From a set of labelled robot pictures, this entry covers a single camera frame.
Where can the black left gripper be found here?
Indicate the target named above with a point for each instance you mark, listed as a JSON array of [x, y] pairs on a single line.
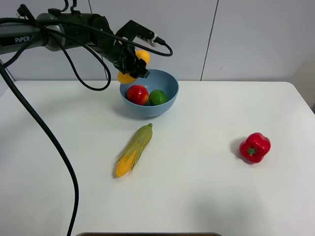
[[121, 55]]

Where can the yellow mango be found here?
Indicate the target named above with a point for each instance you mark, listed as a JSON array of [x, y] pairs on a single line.
[[144, 56]]

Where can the red pomegranate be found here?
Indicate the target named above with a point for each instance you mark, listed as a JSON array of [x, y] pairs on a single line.
[[137, 94]]

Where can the green lime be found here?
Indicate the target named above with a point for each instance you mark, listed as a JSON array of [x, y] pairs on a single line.
[[157, 97]]

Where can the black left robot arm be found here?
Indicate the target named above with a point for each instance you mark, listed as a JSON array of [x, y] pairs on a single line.
[[57, 30]]

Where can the blue plastic bowl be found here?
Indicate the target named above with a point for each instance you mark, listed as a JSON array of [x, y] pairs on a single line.
[[157, 79]]

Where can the corn cob with husk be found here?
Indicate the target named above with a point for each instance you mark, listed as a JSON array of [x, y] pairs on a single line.
[[131, 154]]

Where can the red bell pepper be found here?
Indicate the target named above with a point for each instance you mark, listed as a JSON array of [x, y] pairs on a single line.
[[255, 147]]

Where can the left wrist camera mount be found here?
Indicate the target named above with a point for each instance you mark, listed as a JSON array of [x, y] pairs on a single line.
[[132, 29]]

